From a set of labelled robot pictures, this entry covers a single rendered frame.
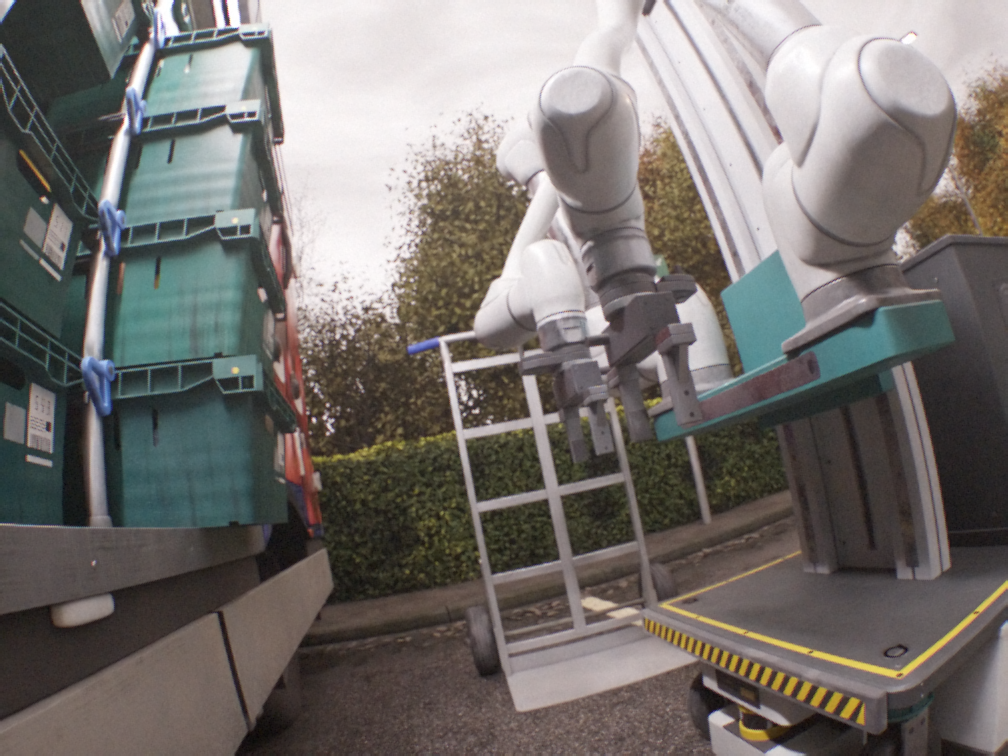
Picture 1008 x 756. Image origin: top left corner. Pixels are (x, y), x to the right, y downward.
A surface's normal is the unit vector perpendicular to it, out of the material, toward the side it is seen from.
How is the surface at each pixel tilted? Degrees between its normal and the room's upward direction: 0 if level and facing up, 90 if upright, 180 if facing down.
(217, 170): 93
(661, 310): 90
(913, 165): 156
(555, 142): 132
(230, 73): 90
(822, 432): 90
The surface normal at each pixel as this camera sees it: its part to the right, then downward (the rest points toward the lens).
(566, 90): -0.28, -0.01
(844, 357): -0.97, 0.15
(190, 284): 0.25, -0.21
